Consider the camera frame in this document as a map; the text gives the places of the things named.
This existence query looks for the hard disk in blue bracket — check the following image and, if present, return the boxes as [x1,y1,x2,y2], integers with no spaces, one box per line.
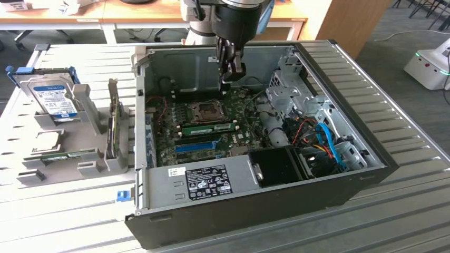
[4,66,80,124]

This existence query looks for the metal disk bay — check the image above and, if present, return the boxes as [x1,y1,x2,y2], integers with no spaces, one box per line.
[264,48,370,170]

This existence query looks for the blue plastic clip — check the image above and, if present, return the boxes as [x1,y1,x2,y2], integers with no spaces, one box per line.
[115,190,132,204]

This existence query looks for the green motherboard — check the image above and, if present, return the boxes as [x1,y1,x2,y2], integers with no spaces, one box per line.
[144,89,268,168]

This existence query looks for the CPU socket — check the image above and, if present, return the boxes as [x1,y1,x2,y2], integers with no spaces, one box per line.
[187,101,227,125]

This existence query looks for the black open PC case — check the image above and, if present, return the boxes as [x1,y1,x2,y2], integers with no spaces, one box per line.
[124,39,400,250]

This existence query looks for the green RAM stick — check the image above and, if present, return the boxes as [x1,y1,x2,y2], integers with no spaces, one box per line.
[37,151,97,162]
[180,121,236,137]

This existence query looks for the thin red wire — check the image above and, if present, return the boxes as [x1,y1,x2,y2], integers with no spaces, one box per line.
[145,95,167,125]

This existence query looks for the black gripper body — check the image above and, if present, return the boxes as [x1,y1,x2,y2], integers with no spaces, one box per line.
[211,0,263,50]

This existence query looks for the silver CPU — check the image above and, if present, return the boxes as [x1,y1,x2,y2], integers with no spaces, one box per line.
[30,131,64,154]

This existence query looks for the wooden desk with white frame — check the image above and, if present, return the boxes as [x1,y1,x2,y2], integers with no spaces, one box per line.
[0,0,308,45]

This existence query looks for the black RAM slot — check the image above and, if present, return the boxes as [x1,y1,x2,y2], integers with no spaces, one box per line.
[175,134,227,147]

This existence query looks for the blue wire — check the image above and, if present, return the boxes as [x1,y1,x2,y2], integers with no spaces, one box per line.
[315,123,348,172]

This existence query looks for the white boxes and papers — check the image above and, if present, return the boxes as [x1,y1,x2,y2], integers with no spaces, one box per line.
[4,0,93,14]

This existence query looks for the graphics card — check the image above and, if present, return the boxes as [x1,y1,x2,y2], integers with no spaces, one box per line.
[104,77,124,160]

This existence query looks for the yellow wire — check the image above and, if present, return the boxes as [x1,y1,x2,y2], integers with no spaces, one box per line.
[304,142,331,151]

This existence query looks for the grey power supply with label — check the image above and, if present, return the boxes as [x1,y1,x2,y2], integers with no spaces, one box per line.
[135,154,261,212]

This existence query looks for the black chair base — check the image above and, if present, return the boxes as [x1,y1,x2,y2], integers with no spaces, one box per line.
[407,0,450,30]

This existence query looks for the blue expansion slot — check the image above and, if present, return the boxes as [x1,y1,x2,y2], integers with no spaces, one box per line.
[175,141,216,154]

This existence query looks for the wooden cabinet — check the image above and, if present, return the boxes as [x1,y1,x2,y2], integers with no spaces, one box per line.
[315,0,392,61]

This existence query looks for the black fan shroud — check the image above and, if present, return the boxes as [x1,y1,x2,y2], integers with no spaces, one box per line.
[247,147,305,188]

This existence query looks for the grey parts rack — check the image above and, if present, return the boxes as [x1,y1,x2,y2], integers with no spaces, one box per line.
[14,83,136,186]

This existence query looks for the white floor cable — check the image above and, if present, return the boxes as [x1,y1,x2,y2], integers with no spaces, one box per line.
[374,29,450,42]

